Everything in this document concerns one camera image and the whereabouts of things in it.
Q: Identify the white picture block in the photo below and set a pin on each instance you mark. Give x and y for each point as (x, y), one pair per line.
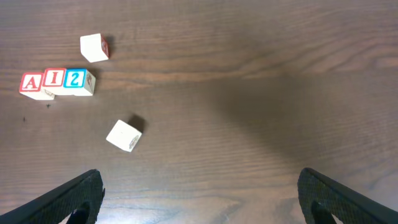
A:
(94, 48)

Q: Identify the white block blue edge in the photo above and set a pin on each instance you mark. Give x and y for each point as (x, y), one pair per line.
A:
(124, 136)

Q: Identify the red letter A block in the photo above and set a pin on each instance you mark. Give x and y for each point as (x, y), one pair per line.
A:
(31, 86)

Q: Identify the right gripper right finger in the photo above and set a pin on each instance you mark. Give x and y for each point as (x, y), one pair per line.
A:
(323, 200)

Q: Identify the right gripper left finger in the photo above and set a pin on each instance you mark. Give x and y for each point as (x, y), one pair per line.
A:
(79, 200)

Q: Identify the red letter I block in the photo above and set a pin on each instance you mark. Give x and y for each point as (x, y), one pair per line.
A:
(54, 79)

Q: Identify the blue number 2 block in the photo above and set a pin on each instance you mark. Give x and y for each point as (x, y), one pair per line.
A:
(79, 82)

